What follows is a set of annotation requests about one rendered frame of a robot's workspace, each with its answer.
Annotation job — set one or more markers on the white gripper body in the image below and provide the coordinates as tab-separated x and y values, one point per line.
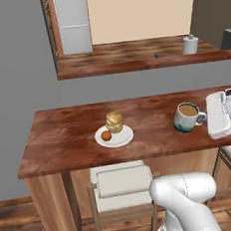
217	117

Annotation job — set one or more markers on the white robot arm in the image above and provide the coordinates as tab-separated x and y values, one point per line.
185	197

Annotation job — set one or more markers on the white teal coffee mug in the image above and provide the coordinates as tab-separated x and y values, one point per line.
184	121

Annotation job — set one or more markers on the white round plate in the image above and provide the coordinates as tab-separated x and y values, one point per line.
123	138

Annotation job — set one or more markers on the white paper towel roll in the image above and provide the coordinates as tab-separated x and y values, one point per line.
189	45

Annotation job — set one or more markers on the dark grey appliance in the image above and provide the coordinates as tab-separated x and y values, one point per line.
229	40

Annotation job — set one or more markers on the small dark flat object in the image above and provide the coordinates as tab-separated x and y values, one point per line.
157	55

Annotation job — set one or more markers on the golden pancake stack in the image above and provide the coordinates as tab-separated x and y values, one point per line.
114	122

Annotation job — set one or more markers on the small orange round food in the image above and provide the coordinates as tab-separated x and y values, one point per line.
106	135

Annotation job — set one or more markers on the grey fridge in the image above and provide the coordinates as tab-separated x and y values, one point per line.
73	21

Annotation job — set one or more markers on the wooden tall cupboard panel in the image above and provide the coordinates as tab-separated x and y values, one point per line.
52	23

